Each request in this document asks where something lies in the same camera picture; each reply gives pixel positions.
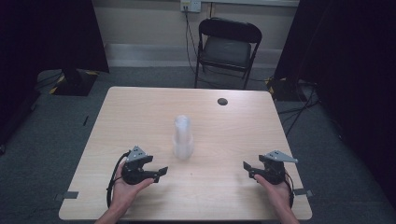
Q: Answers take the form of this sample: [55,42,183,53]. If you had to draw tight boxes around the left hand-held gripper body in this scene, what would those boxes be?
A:
[120,145,155,186]

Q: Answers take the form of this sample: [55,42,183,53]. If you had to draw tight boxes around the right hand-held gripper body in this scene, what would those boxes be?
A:
[257,149,299,186]

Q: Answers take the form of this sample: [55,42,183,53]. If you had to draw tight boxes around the person's left hand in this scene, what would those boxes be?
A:
[110,161,155,216]

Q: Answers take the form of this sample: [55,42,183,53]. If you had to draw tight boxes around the person's right hand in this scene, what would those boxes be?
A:
[253,173,292,214]

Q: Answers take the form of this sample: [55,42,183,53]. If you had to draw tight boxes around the grey tape strip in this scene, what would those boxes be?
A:
[53,190,79,202]
[292,188,315,198]

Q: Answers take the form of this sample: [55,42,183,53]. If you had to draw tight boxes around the black stand base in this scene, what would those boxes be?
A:
[266,76,301,103]
[49,68,100,97]

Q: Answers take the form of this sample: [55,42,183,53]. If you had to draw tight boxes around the black folding chair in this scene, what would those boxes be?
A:
[193,17,263,91]

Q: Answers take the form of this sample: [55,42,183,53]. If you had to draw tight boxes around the black curtain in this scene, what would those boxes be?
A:
[0,0,110,147]
[273,0,396,200]

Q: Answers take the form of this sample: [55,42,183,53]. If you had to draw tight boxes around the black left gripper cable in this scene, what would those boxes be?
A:
[106,150,131,209]

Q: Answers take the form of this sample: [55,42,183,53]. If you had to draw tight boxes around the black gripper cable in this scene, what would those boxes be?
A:
[106,150,131,209]
[283,172,295,209]

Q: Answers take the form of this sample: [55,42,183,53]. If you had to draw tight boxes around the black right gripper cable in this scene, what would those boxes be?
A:
[283,172,295,209]

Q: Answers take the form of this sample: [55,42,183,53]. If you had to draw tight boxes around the black floor cables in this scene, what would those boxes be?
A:
[276,81,322,138]

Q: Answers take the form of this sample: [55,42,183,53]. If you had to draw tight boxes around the black power cable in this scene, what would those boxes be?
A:
[184,5,201,77]

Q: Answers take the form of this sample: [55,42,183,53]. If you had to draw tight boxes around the white wall socket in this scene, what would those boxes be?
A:
[179,0,203,14]

